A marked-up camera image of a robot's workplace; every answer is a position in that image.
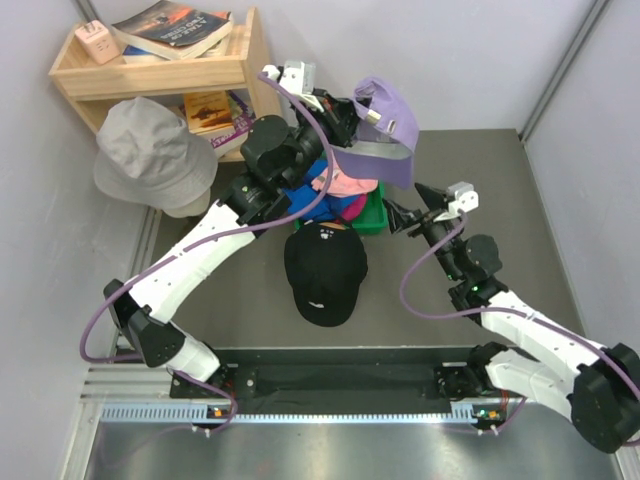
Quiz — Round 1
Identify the lavender baseball cap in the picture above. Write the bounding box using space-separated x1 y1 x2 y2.
332 76 420 189

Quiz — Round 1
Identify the wooden shelf unit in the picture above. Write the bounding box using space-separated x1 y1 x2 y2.
49 7 282 133

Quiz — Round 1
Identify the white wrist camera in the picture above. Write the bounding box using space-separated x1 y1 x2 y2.
437 181 479 221
262 60 324 112

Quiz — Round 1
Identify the black baseball cap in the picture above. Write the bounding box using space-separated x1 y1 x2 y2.
284 222 368 328

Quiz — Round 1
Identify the blue cap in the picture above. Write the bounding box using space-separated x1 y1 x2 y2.
284 185 335 222

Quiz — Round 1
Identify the light pink cap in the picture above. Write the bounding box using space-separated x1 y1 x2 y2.
305 159 379 198

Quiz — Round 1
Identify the green plastic bin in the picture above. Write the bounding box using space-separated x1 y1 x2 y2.
294 183 388 235

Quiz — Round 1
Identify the purple cable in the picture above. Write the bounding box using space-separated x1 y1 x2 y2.
79 71 337 436
399 209 640 449

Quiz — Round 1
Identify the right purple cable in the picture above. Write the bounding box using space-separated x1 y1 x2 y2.
399 209 640 449

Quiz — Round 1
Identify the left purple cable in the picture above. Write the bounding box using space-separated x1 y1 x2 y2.
79 71 337 436

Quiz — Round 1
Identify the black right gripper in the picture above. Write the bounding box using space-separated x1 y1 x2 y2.
383 182 464 281

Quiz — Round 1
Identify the dark cover paperback book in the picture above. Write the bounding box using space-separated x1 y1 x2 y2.
112 1 234 60

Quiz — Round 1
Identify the aluminium rail with cable duct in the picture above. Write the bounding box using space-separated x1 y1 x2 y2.
79 369 531 426

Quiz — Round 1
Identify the blue book under stack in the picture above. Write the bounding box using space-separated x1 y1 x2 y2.
122 45 166 64

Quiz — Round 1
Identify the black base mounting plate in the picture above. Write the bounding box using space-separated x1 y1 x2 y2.
171 347 496 410

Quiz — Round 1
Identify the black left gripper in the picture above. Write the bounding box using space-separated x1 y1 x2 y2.
281 89 368 192

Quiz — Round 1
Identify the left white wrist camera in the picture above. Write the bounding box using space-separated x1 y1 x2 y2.
262 60 324 112

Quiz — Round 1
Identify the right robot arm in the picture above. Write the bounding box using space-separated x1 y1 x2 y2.
383 182 639 454

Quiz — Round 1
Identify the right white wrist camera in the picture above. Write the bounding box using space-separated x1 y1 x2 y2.
437 181 479 221

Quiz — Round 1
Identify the pink power adapter cube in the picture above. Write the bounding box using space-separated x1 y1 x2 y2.
74 20 121 65

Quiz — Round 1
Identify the purple cover book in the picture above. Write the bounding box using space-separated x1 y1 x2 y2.
210 91 256 158

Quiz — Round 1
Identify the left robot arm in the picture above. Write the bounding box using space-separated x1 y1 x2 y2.
105 89 359 397

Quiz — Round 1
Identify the magenta cap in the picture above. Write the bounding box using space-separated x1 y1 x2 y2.
337 194 368 223

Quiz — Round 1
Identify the grey bucket hat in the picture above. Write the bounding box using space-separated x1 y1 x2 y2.
94 97 218 211

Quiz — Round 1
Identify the orange cover book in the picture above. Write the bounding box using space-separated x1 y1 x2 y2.
183 91 235 138

